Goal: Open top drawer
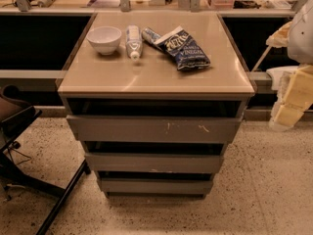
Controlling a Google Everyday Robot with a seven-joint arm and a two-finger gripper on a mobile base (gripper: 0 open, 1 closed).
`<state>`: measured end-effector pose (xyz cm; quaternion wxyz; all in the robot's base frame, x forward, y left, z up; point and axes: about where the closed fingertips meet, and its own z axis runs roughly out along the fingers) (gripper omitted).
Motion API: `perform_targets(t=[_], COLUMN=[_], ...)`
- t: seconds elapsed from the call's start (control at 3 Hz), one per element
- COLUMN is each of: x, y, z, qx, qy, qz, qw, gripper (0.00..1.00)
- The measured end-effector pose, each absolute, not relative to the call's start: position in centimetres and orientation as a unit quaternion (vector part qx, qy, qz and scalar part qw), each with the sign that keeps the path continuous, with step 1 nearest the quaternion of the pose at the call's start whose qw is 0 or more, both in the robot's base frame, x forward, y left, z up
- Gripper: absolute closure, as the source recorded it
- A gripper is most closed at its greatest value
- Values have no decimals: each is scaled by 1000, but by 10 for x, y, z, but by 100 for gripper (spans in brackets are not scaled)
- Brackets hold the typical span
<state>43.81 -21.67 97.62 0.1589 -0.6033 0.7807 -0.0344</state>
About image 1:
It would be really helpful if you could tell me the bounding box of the grey drawer cabinet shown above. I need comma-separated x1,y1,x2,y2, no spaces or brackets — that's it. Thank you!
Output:
56,10,258,200

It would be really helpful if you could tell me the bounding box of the clear plastic water bottle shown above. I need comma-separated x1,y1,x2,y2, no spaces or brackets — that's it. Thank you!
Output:
125,25,143,61

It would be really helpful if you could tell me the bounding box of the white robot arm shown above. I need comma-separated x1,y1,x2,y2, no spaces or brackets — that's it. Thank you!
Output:
266,0,313,131

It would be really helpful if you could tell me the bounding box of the blue vinegar chips bag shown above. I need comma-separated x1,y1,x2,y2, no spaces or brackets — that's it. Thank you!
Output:
142,26,210,71

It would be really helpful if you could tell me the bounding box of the white ceramic bowl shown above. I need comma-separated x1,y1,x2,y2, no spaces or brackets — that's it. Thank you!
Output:
86,26,122,55

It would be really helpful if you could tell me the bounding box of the grey top drawer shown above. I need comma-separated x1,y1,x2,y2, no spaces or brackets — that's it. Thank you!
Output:
67,115,242,143

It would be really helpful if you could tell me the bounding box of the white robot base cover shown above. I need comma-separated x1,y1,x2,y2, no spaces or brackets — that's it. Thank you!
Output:
266,66,297,91

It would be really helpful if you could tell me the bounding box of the grey middle drawer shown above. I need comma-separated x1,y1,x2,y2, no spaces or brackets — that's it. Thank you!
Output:
85,153,223,173

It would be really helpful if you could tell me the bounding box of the black office chair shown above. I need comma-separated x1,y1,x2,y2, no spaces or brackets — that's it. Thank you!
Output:
0,84,92,235

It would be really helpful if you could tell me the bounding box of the white-tipped grey rod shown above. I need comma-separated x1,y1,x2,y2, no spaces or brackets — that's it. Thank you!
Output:
251,46,272,71

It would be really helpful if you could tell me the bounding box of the grey bottom drawer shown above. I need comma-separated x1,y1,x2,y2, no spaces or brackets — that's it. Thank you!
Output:
97,179,213,195

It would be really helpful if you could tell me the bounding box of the grey drawer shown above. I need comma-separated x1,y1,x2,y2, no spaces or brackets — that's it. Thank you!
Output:
67,115,242,143
97,179,213,195
85,153,223,173

